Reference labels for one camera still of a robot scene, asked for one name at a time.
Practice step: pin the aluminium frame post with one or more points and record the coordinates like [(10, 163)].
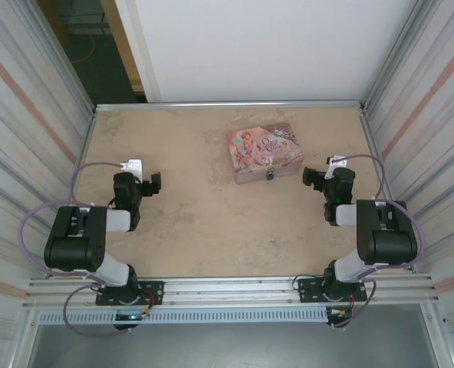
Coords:
[(392, 57), (68, 57)]

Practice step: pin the aluminium table edge bar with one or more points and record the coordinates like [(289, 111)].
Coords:
[(231, 105)]

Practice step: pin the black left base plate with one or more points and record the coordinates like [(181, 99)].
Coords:
[(154, 291)]

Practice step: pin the aluminium mounting rail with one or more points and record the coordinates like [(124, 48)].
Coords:
[(231, 291)]

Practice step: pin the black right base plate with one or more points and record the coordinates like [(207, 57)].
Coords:
[(307, 289)]

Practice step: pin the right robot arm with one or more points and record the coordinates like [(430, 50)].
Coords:
[(388, 245)]

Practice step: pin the small blue padlock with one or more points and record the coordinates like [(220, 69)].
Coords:
[(269, 175)]

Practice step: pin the wooden door frame strip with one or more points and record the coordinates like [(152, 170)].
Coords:
[(125, 46)]

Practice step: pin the pink printed tin box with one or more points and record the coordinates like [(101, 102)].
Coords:
[(263, 147)]

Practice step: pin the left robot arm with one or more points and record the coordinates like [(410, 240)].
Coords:
[(73, 249)]

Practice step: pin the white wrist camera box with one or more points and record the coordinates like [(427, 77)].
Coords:
[(133, 166), (332, 168)]

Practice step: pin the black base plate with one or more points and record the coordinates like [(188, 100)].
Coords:
[(154, 291), (307, 289)]

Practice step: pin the aluminium side rail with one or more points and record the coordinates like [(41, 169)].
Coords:
[(388, 191), (73, 191)]

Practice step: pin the grey metal sheet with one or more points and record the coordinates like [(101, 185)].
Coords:
[(231, 347)]

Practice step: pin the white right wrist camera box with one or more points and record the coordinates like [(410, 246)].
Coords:
[(332, 168)]

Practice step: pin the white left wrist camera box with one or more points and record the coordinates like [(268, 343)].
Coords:
[(133, 166)]

